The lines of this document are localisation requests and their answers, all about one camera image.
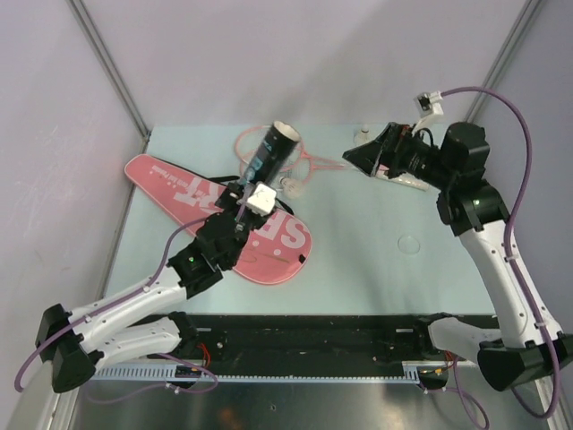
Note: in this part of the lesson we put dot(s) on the white shuttlecock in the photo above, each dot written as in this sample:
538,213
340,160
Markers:
291,188
362,136

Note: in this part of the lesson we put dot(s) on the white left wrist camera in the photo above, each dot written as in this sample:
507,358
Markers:
262,199

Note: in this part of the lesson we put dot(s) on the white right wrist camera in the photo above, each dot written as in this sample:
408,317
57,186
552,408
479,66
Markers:
430,109

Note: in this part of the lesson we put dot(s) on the pink badminton racket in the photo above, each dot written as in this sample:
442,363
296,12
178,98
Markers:
247,142
303,166

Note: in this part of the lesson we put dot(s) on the pink badminton racket lower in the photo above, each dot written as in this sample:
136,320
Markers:
303,166

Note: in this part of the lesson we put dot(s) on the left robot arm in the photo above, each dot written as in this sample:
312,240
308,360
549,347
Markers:
80,342

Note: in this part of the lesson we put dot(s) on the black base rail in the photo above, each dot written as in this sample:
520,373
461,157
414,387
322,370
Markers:
393,337

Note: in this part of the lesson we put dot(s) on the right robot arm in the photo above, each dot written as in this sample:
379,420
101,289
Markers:
528,339

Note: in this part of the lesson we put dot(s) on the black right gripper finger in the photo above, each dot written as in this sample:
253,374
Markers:
367,167
379,143

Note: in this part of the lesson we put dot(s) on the pink badminton racket upper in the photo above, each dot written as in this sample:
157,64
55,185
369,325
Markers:
247,142

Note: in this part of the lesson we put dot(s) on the black shuttlecock tube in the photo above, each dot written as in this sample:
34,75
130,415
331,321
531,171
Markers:
276,147

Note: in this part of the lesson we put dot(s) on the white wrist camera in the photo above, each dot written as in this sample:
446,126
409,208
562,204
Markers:
262,199
430,109

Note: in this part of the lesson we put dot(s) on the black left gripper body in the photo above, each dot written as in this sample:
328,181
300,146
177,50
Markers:
234,202

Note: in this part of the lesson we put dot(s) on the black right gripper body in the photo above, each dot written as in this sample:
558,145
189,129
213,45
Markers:
412,157

